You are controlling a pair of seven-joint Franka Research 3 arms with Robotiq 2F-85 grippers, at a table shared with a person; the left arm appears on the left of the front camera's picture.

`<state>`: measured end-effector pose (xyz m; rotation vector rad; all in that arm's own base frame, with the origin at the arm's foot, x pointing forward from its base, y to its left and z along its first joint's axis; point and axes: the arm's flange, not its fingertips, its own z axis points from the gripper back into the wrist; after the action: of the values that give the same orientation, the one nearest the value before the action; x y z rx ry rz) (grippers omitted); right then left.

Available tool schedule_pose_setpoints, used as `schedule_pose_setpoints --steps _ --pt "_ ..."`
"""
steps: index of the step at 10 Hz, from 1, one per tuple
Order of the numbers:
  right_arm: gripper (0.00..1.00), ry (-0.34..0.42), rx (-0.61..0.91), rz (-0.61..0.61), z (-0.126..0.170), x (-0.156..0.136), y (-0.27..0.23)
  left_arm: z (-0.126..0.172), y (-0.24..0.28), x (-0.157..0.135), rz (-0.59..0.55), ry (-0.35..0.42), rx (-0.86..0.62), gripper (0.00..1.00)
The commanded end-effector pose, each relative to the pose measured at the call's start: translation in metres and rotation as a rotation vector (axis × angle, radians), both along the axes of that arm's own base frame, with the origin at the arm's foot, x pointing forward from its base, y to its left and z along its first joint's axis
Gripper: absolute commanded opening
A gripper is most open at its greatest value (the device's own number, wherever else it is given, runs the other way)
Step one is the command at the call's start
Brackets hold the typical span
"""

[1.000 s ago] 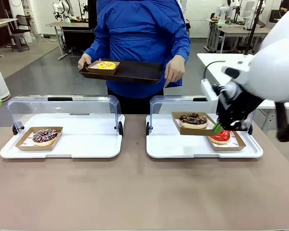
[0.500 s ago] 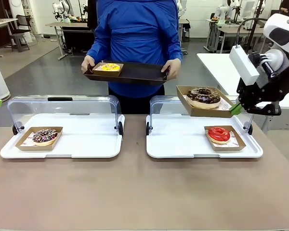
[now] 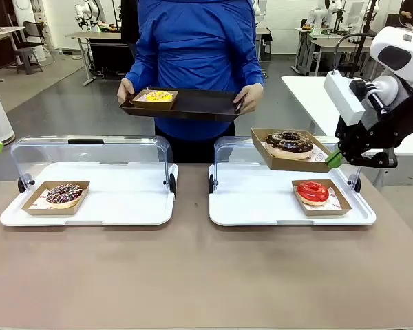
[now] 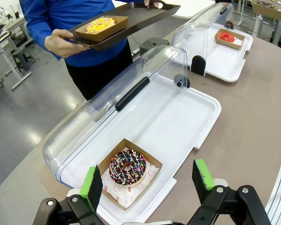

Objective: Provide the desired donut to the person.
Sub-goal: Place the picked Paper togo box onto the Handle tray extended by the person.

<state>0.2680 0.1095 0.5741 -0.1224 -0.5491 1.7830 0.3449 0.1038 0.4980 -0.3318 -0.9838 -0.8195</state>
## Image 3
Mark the red glazed donut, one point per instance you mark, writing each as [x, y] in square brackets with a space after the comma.
[313, 193]

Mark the chocolate sprinkle donut left tray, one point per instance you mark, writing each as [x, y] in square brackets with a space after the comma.
[38, 208]

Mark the chocolate donut with coloured sprinkles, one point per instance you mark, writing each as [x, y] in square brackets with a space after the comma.
[63, 196]

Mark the black tripod pole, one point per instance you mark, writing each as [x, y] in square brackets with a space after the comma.
[361, 44]

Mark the red frosted donut in tray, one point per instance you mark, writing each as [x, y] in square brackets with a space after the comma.
[340, 206]

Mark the clear hinged display lid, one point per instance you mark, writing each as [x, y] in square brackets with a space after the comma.
[89, 151]
[234, 151]

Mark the light wooden background table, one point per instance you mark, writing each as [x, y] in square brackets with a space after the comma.
[3, 32]

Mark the yellow frosted donut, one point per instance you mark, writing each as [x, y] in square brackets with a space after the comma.
[155, 105]

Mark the white background robot with black joints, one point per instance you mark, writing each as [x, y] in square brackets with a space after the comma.
[321, 12]

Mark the person's left forearm blue sleeve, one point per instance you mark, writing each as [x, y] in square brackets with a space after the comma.
[251, 67]

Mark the yellow sprinkled donut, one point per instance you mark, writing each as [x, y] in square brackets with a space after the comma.
[158, 96]

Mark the white display tray base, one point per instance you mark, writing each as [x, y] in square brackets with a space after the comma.
[254, 203]
[124, 199]

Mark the grey background workbench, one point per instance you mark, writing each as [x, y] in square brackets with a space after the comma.
[330, 44]

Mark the white side table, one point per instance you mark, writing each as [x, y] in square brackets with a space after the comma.
[306, 93]

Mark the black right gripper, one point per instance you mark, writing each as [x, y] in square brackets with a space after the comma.
[368, 137]

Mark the dark office chair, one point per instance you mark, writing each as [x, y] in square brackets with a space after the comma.
[29, 48]

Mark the person's right hand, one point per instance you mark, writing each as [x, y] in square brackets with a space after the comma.
[125, 90]

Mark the person's left hand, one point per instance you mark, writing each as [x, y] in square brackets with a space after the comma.
[252, 98]

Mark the grey background desk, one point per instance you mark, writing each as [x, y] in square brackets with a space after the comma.
[96, 35]

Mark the black box under desk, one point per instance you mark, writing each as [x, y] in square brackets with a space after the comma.
[106, 55]

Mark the black serving tray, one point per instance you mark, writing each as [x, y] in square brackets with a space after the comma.
[199, 106]

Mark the person's right forearm blue sleeve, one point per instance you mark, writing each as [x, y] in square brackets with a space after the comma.
[137, 67]

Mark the person torso in blue shirt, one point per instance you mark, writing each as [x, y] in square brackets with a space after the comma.
[196, 51]

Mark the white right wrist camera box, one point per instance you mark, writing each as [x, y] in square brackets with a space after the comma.
[342, 98]

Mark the chocolate donut with nut crumbs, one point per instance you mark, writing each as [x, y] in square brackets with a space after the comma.
[289, 144]

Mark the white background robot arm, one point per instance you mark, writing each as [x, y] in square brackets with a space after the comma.
[86, 13]

